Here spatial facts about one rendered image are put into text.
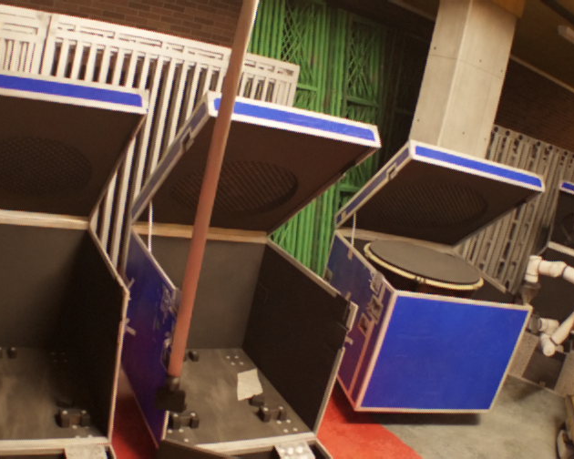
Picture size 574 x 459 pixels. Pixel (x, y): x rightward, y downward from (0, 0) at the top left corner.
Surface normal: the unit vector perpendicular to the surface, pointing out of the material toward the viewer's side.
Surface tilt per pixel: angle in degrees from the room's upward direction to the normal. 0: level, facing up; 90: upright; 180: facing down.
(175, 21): 90
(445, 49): 90
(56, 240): 90
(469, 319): 90
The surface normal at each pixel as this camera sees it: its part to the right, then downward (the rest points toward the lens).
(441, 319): 0.18, 0.27
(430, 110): -0.83, -0.06
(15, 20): 0.53, 0.27
